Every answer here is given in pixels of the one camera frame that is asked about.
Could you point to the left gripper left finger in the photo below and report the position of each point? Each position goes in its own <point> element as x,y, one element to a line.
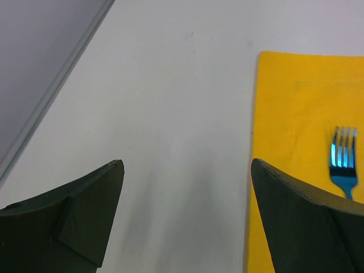
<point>66,229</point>

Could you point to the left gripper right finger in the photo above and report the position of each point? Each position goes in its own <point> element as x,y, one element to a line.
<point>307,228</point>

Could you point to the aluminium enclosure frame post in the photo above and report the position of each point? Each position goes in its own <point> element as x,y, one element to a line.
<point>41,42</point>

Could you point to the yellow cartoon placemat cloth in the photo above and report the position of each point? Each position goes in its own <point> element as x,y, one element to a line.
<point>299,101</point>

